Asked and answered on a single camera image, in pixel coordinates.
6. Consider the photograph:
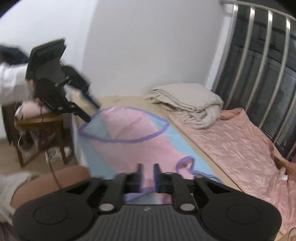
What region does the pink quilted jacket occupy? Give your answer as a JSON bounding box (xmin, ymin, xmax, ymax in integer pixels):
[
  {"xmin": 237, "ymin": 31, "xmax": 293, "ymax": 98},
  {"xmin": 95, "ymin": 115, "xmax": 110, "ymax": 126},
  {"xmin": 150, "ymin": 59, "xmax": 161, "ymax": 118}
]
[{"xmin": 169, "ymin": 108, "xmax": 295, "ymax": 234}]

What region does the wooden stool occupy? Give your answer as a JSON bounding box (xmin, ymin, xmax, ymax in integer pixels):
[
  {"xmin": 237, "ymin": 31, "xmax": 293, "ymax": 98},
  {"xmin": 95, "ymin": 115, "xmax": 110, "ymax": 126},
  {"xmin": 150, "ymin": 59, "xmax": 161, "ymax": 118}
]
[{"xmin": 1, "ymin": 101, "xmax": 69, "ymax": 168}]

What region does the metal window railing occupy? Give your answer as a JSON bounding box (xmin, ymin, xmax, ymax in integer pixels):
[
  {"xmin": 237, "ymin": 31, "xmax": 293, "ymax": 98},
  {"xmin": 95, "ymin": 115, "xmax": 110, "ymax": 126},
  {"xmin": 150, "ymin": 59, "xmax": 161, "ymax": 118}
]
[{"xmin": 212, "ymin": 1, "xmax": 295, "ymax": 160}]

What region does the pink blue purple garment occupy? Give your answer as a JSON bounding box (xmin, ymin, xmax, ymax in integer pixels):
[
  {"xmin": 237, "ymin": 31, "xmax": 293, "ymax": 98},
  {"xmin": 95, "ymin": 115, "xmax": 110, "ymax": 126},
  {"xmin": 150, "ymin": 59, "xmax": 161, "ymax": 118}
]
[{"xmin": 78, "ymin": 106, "xmax": 220, "ymax": 204}]

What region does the cream knitted blanket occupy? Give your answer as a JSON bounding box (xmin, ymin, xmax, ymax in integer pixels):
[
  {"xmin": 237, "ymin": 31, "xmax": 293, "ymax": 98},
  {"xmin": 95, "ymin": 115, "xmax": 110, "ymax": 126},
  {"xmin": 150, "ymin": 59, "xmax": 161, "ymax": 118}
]
[{"xmin": 145, "ymin": 83, "xmax": 224, "ymax": 130}]

